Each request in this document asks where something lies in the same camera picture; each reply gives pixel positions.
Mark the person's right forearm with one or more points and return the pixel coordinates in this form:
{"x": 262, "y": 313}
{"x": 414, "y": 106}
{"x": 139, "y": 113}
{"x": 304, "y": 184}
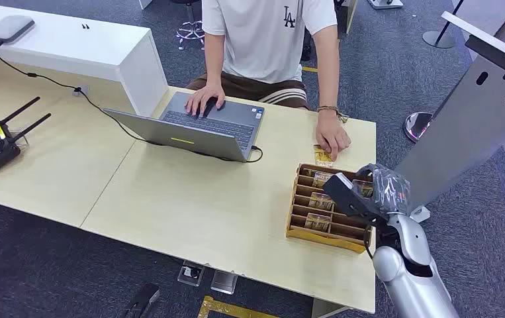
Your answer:
{"x": 213, "y": 61}

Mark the white floor base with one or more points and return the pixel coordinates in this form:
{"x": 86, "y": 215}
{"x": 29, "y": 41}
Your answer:
{"x": 386, "y": 3}

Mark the person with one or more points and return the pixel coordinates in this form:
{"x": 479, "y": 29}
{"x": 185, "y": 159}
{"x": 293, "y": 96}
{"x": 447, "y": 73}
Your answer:
{"x": 261, "y": 39}

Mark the person's right hand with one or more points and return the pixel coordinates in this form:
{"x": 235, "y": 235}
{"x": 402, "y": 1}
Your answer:
{"x": 204, "y": 97}

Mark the clear acrylic stand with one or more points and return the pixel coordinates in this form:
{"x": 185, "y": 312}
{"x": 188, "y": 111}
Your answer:
{"x": 20, "y": 139}

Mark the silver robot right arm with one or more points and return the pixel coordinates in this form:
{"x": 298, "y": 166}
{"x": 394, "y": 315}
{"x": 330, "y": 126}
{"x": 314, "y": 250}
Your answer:
{"x": 410, "y": 281}

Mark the person's left hand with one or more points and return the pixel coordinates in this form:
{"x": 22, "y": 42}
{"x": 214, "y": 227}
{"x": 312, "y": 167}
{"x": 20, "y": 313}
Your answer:
{"x": 329, "y": 131}

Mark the white desk leg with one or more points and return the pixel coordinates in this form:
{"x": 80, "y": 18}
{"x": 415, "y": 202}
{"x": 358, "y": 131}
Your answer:
{"x": 324, "y": 309}

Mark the short yellow floor tape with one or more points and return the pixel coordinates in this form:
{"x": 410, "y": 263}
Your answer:
{"x": 309, "y": 69}

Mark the grey power adapter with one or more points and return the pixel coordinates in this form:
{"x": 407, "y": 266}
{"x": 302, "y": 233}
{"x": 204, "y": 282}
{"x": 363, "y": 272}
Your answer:
{"x": 9, "y": 28}

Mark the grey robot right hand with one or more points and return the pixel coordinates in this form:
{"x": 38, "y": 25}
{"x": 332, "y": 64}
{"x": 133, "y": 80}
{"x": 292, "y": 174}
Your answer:
{"x": 390, "y": 191}

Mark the yellow floor tape frame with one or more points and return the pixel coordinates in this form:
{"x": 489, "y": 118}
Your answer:
{"x": 217, "y": 307}

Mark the grey stanchion with pole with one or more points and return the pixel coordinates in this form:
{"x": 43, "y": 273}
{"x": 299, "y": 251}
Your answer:
{"x": 438, "y": 39}

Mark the person's left forearm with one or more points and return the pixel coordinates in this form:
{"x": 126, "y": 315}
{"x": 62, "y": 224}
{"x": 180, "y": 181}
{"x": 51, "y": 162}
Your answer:
{"x": 327, "y": 70}

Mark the chrome chair base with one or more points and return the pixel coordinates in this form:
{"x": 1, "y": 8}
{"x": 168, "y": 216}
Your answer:
{"x": 191, "y": 31}

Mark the grey laptop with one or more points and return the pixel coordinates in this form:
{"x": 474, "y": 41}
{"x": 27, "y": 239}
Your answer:
{"x": 199, "y": 136}

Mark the black object on floor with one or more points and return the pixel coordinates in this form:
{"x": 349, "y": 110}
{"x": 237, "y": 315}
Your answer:
{"x": 142, "y": 302}

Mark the clear plastic box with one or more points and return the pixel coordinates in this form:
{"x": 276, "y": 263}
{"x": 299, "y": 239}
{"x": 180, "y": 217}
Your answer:
{"x": 191, "y": 273}

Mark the wooden card holder box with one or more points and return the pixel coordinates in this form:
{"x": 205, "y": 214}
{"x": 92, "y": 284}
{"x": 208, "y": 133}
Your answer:
{"x": 322, "y": 237}

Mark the grey gate panel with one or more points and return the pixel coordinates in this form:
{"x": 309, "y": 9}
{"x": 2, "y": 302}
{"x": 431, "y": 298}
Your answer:
{"x": 467, "y": 127}

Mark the chrome stanchion base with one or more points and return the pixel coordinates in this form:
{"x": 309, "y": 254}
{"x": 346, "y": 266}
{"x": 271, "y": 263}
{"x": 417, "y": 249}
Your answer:
{"x": 416, "y": 126}

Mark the white counter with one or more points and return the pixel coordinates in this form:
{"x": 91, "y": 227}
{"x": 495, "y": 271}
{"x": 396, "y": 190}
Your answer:
{"x": 85, "y": 52}

